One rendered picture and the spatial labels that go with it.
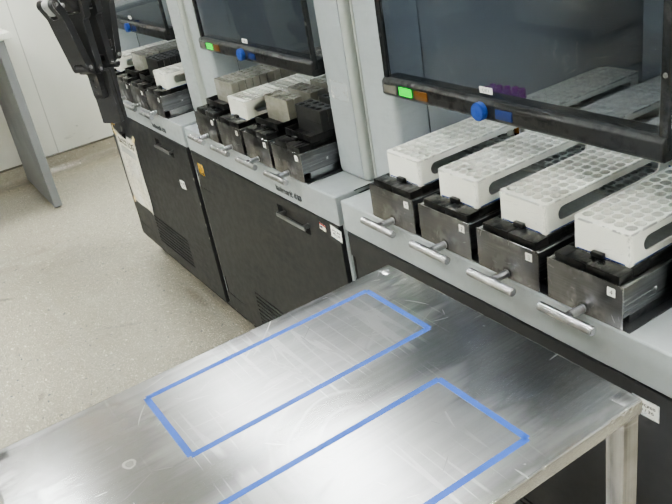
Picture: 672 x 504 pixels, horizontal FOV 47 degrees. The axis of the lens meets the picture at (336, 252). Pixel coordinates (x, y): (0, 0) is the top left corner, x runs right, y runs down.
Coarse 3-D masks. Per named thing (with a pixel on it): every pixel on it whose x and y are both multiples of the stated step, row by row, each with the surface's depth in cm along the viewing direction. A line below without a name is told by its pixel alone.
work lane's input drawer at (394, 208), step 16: (384, 176) 148; (400, 176) 144; (384, 192) 145; (400, 192) 141; (416, 192) 140; (432, 192) 140; (384, 208) 147; (400, 208) 142; (416, 208) 139; (368, 224) 146; (384, 224) 144; (400, 224) 144
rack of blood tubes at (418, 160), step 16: (448, 128) 152; (464, 128) 150; (480, 128) 150; (496, 128) 147; (512, 128) 149; (416, 144) 147; (432, 144) 146; (448, 144) 144; (464, 144) 143; (480, 144) 151; (400, 160) 143; (416, 160) 139; (432, 160) 140; (448, 160) 152; (416, 176) 141; (432, 176) 142
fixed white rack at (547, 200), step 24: (552, 168) 127; (576, 168) 125; (600, 168) 123; (624, 168) 122; (648, 168) 129; (504, 192) 121; (528, 192) 120; (552, 192) 118; (576, 192) 118; (600, 192) 128; (504, 216) 123; (528, 216) 118; (552, 216) 116
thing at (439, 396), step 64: (320, 320) 105; (384, 320) 102; (448, 320) 100; (192, 384) 96; (256, 384) 94; (320, 384) 92; (384, 384) 90; (448, 384) 88; (512, 384) 86; (576, 384) 85; (64, 448) 89; (128, 448) 87; (192, 448) 85; (256, 448) 84; (320, 448) 82; (384, 448) 80; (448, 448) 79; (512, 448) 77; (576, 448) 77
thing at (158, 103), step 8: (152, 88) 244; (160, 88) 242; (176, 88) 240; (184, 88) 242; (152, 96) 243; (160, 96) 238; (168, 96) 239; (176, 96) 240; (184, 96) 241; (152, 104) 246; (160, 104) 239; (168, 104) 239; (176, 104) 241; (184, 104) 242; (144, 112) 244; (152, 112) 244; (160, 112) 242
